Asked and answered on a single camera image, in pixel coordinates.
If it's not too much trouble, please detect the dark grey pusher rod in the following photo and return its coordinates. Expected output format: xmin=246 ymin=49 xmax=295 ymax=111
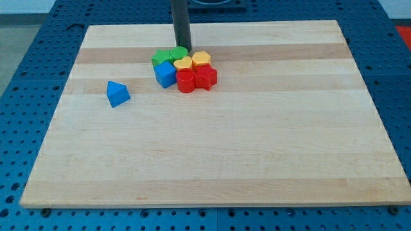
xmin=170 ymin=0 xmax=192 ymax=51

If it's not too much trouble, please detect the yellow heart block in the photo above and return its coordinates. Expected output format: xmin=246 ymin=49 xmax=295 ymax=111
xmin=173 ymin=56 xmax=193 ymax=71

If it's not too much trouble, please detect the red cylinder block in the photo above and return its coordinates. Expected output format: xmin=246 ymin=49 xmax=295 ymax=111
xmin=176 ymin=68 xmax=195 ymax=93

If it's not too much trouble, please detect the yellow hexagon block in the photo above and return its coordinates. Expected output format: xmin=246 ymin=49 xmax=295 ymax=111
xmin=191 ymin=51 xmax=211 ymax=67

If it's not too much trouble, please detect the blue triangle block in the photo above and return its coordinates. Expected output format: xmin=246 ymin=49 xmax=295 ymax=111
xmin=107 ymin=81 xmax=131 ymax=108

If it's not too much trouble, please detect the blue cube block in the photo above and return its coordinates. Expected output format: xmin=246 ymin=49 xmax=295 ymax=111
xmin=153 ymin=61 xmax=177 ymax=89

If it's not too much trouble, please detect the red star block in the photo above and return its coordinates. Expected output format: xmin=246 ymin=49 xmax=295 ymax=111
xmin=195 ymin=64 xmax=218 ymax=91

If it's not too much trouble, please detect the green cylinder block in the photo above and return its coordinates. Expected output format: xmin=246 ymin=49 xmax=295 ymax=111
xmin=170 ymin=46 xmax=189 ymax=61

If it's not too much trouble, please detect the green star block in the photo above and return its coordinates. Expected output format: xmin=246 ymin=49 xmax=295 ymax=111
xmin=151 ymin=49 xmax=174 ymax=67

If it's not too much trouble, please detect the light wooden board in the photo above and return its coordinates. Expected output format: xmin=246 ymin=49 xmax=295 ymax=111
xmin=20 ymin=20 xmax=410 ymax=209

